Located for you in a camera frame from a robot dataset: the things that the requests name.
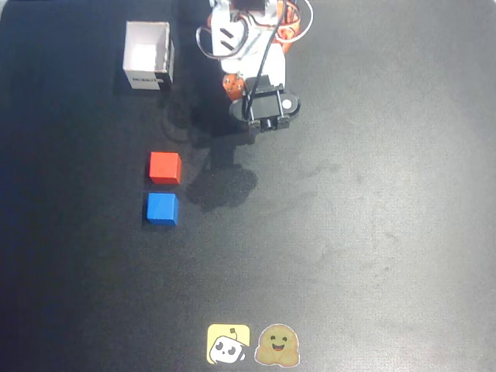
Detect black camera cable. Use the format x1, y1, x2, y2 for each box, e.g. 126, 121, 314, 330
243, 0, 290, 117

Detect blue cube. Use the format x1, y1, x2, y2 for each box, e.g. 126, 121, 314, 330
146, 191, 181, 227

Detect red cube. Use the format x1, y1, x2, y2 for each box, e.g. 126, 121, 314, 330
148, 151, 183, 185

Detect white servo cable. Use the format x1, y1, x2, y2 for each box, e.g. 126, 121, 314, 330
275, 0, 314, 43

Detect yellow robot sticker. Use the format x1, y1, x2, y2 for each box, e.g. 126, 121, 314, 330
206, 323, 252, 366

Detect white cardboard box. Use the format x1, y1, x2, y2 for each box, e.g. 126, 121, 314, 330
122, 20, 176, 92

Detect hugging face emoji sticker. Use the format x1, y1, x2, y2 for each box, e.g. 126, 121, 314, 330
253, 323, 301, 367

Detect black table mat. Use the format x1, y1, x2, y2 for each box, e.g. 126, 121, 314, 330
0, 0, 496, 372

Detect black gripper-mounted camera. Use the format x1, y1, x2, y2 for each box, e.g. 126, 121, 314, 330
228, 75, 302, 135

